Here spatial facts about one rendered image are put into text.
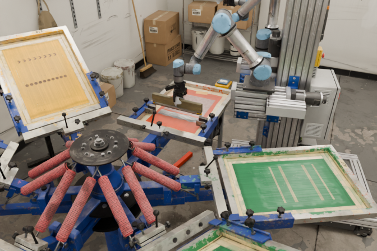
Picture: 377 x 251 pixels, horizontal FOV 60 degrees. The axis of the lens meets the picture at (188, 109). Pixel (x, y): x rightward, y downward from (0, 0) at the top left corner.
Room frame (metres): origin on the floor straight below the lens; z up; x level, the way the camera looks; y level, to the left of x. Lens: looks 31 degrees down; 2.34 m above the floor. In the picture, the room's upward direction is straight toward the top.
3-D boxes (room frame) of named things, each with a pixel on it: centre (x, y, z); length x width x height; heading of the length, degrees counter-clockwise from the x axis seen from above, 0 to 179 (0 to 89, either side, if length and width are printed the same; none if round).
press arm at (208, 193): (1.39, -0.16, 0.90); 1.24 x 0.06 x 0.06; 95
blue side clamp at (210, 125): (1.96, -0.14, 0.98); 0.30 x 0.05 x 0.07; 155
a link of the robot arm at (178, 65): (2.12, 0.07, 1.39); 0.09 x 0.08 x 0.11; 81
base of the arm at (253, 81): (2.16, -0.52, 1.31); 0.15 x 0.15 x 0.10
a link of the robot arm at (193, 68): (2.12, -0.03, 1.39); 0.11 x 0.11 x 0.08; 81
